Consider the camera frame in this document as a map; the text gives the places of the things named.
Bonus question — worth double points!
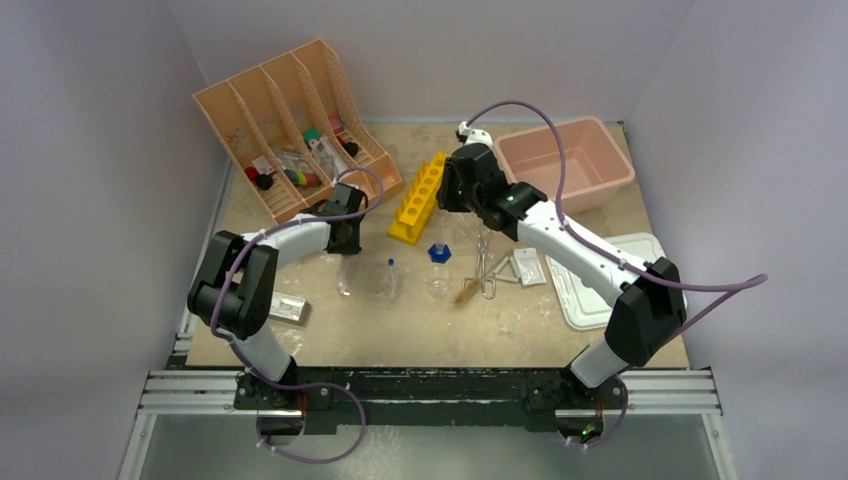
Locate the metal clay triangle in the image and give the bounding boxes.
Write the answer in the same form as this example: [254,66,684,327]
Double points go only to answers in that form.
[483,255,520,284]

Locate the blue capped test tube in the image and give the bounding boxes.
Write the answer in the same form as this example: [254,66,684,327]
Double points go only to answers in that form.
[384,258,398,299]

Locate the peach plastic file organizer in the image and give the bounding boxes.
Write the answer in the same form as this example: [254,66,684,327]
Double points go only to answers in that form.
[194,39,404,223]

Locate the white packet pouch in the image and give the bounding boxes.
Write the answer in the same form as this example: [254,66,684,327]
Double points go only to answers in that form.
[513,247,547,287]

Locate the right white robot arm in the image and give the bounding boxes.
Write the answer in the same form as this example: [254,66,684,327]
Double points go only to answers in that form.
[437,143,686,407]

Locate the clear well plate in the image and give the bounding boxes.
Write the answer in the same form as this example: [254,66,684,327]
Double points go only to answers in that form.
[338,256,400,303]

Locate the metal crucible tongs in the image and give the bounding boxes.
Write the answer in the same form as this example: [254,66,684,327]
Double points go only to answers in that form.
[470,226,496,300]

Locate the yellow test tube rack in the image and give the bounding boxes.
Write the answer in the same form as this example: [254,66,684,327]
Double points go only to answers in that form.
[387,153,448,246]

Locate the wooden bristle brush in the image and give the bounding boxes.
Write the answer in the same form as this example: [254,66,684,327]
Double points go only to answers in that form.
[452,277,480,307]

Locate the pink plastic bin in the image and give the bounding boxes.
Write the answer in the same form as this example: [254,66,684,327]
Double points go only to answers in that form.
[492,116,636,215]

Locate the white plastic bin lid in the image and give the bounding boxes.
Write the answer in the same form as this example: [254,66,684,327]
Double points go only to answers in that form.
[546,232,665,331]

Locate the black rubber stopper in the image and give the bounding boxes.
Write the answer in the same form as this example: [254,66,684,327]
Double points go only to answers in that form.
[254,173,274,191]

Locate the white slide box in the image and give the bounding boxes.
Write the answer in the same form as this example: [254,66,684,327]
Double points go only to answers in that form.
[269,291,310,325]

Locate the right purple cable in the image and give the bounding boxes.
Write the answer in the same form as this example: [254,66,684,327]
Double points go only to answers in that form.
[463,100,768,346]

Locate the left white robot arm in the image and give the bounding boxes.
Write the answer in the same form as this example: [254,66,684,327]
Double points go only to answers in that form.
[187,183,371,409]

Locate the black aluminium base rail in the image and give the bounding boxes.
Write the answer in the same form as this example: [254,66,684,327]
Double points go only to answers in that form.
[135,365,723,439]

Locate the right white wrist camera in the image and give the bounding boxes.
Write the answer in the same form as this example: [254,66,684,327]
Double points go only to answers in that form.
[455,121,494,149]

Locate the green capped tube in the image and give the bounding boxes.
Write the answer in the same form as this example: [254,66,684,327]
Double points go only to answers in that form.
[302,128,322,149]

